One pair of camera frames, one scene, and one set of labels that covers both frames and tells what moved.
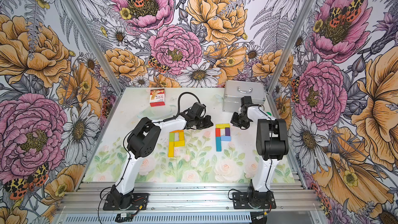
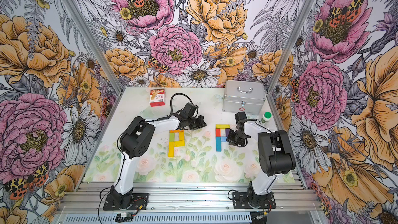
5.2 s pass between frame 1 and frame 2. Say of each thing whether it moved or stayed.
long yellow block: stayed
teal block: stayed
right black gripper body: moved
